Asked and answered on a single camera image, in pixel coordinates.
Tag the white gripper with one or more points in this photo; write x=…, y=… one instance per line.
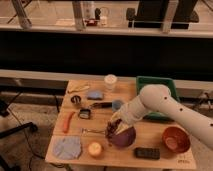
x=123, y=116

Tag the dark purple grape bunch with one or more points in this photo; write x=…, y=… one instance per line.
x=111, y=128

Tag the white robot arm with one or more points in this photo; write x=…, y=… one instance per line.
x=156, y=97

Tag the purple bowl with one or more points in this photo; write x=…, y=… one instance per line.
x=124, y=139

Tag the orange bowl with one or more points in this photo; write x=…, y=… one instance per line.
x=176, y=140

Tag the blue small cup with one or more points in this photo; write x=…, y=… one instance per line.
x=116, y=105

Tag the green plastic bin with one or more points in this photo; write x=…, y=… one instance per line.
x=164, y=85

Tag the white plastic cup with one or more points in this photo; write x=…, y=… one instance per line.
x=110, y=81

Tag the blue sponge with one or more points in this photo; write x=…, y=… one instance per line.
x=95, y=96

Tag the black remote control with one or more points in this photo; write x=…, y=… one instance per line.
x=147, y=153

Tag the yellow round fruit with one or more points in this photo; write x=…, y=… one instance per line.
x=95, y=149

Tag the orange carrot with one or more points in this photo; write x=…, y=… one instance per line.
x=66, y=122

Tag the blue cloth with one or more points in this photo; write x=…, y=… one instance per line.
x=67, y=148

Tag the black stand base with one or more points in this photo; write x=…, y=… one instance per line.
x=33, y=128

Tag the black handled tool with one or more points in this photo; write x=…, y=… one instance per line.
x=101, y=105

